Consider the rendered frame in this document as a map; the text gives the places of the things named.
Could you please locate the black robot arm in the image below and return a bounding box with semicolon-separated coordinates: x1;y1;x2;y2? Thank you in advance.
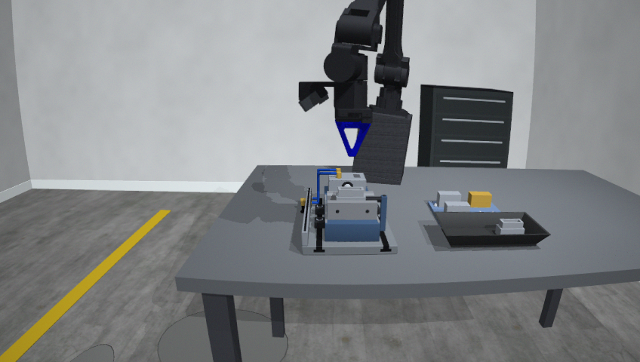
298;0;410;117

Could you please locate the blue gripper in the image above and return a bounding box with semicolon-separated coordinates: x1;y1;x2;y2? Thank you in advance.
335;81;372;157

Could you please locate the yellow block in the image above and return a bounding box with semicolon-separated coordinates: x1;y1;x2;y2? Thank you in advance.
467;192;492;207

